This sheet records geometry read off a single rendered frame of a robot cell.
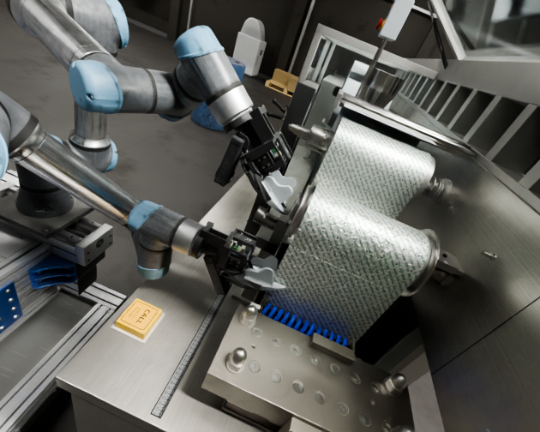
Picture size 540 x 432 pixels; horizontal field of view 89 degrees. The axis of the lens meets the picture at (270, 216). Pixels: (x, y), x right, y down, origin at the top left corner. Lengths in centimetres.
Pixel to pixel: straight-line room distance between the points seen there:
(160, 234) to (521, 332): 61
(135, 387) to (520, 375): 62
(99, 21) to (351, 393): 100
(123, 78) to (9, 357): 126
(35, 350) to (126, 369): 89
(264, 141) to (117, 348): 52
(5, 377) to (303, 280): 122
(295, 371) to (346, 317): 16
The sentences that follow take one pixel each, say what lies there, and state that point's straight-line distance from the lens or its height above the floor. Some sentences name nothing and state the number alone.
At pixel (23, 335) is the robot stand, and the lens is 160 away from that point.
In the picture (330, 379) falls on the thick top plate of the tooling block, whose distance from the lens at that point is 64.
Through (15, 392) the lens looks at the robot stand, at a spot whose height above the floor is 23.
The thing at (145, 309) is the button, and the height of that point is 92.
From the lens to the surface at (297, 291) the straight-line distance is 62.
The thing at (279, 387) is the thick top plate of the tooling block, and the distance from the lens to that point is 59.
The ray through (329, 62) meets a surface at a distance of 148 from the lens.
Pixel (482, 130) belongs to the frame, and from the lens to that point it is 91.
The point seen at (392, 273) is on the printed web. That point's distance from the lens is 57.
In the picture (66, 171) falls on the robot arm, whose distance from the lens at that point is 67.
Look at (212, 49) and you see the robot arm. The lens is 54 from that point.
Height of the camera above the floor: 154
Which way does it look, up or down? 33 degrees down
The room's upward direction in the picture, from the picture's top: 23 degrees clockwise
